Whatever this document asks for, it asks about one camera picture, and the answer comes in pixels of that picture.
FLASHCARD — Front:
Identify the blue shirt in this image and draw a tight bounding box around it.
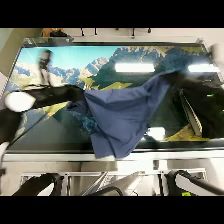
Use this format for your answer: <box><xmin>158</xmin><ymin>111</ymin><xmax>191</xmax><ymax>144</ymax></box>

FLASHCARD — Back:
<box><xmin>65</xmin><ymin>68</ymin><xmax>184</xmax><ymax>161</ymax></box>

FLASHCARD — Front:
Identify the black cable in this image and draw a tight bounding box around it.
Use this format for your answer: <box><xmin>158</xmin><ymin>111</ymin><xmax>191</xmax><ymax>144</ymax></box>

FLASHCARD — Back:
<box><xmin>89</xmin><ymin>185</ymin><xmax>125</xmax><ymax>197</ymax></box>

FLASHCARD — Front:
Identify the silver frame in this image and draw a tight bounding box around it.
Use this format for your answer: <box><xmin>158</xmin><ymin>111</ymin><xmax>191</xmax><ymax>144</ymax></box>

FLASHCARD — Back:
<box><xmin>0</xmin><ymin>151</ymin><xmax>224</xmax><ymax>197</ymax></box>

